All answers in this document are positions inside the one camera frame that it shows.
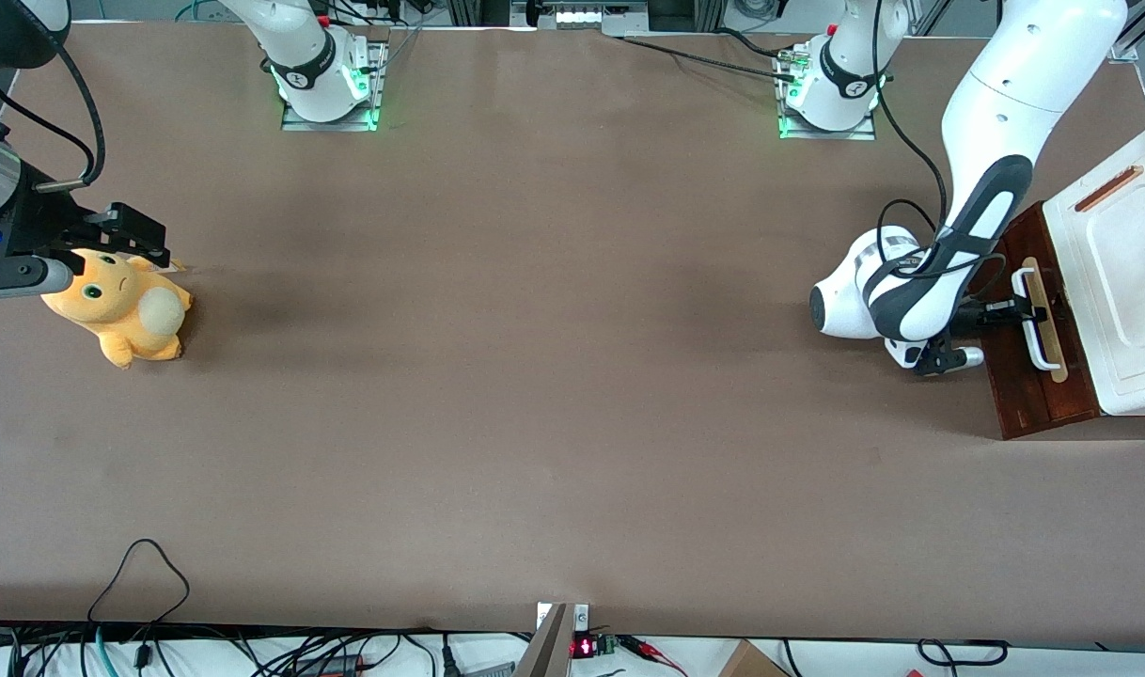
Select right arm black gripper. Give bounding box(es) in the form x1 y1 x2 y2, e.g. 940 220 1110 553
0 162 173 274

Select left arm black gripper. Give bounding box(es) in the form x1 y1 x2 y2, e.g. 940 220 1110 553
949 297 1051 336

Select white drawer handle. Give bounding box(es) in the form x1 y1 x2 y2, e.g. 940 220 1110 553
1012 268 1054 370

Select gold handle backplate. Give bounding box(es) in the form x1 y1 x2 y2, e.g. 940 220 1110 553
1021 256 1070 384

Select brown wooden drawer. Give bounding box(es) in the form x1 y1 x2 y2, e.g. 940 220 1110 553
979 201 1102 441

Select white drawer cabinet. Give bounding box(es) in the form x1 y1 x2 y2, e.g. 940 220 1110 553
1041 111 1145 419

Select orange plush toy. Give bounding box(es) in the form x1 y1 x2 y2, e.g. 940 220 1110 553
40 247 196 370

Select cardboard box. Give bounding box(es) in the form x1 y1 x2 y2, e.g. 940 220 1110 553
717 638 792 677

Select white LED light bar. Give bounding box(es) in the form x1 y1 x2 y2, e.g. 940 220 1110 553
510 0 651 37

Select red clip leads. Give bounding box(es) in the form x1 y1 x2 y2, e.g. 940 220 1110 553
620 636 691 676

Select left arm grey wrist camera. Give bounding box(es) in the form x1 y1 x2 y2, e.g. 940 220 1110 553
914 343 986 377

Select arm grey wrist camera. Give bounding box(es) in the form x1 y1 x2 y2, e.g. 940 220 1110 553
0 256 74 302
914 343 986 377

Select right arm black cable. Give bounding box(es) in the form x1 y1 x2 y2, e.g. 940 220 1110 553
0 42 107 193

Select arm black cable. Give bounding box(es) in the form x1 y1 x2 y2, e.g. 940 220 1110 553
871 0 1006 283
0 42 107 193

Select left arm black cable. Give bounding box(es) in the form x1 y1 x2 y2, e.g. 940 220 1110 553
871 0 1006 283

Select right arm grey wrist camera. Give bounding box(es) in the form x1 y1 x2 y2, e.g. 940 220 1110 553
0 256 74 302

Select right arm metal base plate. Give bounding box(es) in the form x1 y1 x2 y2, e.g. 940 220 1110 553
280 39 388 133

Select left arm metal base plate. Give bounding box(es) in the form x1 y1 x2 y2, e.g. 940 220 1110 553
776 45 878 142

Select flat looped black cable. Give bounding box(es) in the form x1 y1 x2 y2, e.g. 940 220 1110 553
917 638 1010 667

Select black cable across table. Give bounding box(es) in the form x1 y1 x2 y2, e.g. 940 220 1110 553
618 34 801 82

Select grey camera post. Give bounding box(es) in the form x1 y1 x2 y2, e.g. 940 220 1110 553
511 603 573 677

